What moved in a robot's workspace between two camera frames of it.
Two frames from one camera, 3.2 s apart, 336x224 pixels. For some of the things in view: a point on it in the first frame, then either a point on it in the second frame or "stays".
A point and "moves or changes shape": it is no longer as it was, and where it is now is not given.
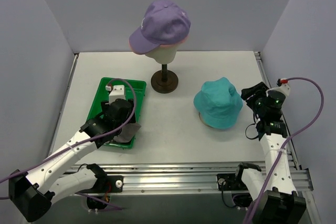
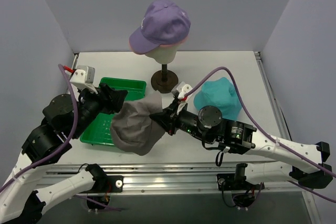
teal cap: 219,103 stays
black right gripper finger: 258,89 -> 165,116
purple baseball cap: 164,22 stays
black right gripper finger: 251,102 -> 167,126
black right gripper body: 253,94 -> 170,118
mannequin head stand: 164,81 stays
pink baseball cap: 166,45 stays
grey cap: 128,132 moves or changes shape
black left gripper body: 105,106 -> 105,97
